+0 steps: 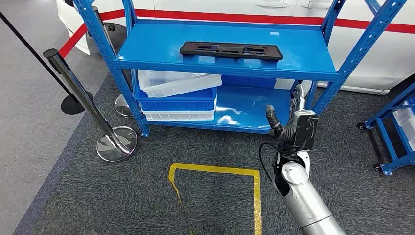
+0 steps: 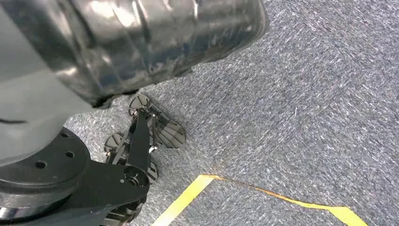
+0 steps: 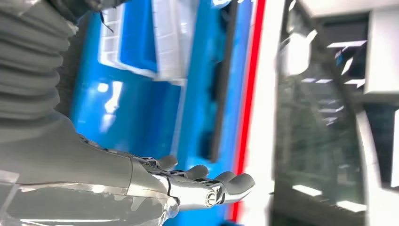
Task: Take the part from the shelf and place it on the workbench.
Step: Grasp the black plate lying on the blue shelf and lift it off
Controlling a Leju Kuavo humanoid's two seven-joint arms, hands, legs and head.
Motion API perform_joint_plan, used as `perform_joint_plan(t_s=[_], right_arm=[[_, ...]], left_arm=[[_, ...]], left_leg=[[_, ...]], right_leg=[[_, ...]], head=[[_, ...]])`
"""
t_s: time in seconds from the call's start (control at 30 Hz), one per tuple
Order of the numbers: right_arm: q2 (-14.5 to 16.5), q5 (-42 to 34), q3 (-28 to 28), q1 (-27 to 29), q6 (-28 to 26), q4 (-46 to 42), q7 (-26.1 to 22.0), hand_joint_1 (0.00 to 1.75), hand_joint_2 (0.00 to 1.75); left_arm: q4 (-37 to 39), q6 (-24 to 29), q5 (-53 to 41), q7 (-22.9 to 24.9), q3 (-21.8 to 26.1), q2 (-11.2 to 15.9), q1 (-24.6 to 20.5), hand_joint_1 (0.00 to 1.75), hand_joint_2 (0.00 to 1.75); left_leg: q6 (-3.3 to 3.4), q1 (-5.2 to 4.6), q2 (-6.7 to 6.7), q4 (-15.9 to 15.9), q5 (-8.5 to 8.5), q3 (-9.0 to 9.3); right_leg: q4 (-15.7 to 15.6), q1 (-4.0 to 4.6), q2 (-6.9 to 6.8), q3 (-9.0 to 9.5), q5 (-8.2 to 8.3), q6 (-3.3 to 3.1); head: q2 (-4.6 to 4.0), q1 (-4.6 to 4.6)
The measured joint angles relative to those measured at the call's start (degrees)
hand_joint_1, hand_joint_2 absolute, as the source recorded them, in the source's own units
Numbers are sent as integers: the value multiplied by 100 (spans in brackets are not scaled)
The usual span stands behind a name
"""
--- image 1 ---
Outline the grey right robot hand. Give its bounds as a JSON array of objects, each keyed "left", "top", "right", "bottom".
[{"left": 266, "top": 84, "right": 320, "bottom": 151}]

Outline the black plastic plate frame part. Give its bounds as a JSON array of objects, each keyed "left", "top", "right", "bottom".
[{"left": 179, "top": 41, "right": 284, "bottom": 61}]

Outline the blue metal shelf rack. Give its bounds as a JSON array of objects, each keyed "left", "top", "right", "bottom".
[{"left": 72, "top": 0, "right": 408, "bottom": 137}]

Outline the yellow floor tape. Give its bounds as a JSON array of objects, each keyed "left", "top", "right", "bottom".
[{"left": 168, "top": 163, "right": 263, "bottom": 235}]

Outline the small blue wheeled rack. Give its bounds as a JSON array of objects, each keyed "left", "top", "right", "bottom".
[{"left": 356, "top": 82, "right": 415, "bottom": 176}]

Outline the white car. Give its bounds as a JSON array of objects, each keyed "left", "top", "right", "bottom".
[{"left": 55, "top": 0, "right": 415, "bottom": 95}]

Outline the translucent white plastic bin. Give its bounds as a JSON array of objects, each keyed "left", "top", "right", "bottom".
[{"left": 138, "top": 70, "right": 223, "bottom": 98}]

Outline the red barrier belt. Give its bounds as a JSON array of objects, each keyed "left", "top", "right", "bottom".
[
  {"left": 58, "top": 23, "right": 94, "bottom": 58},
  {"left": 98, "top": 8, "right": 415, "bottom": 35}
]

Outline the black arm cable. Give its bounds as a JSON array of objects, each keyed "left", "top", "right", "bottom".
[{"left": 258, "top": 142, "right": 283, "bottom": 182}]

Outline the chrome stanchion post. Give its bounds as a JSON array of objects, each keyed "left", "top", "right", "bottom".
[
  {"left": 43, "top": 48, "right": 138, "bottom": 163},
  {"left": 92, "top": 5, "right": 135, "bottom": 118}
]

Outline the black stanchion post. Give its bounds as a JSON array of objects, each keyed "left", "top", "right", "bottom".
[{"left": 0, "top": 11, "right": 94, "bottom": 115}]

